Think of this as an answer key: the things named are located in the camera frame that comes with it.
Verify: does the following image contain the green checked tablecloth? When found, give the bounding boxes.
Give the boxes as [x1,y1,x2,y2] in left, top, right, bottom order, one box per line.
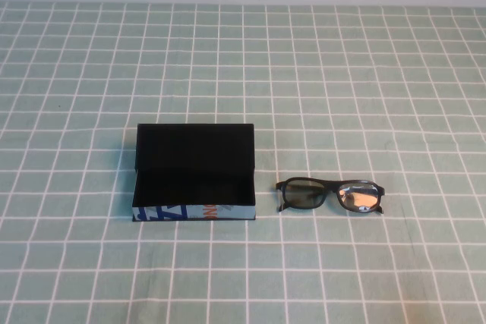
[0,0,486,324]

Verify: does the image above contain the black framed glasses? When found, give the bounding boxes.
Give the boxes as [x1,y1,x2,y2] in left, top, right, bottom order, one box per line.
[275,176,387,215]

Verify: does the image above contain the black glasses case blue print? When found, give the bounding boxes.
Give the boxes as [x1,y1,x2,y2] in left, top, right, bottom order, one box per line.
[131,123,257,223]

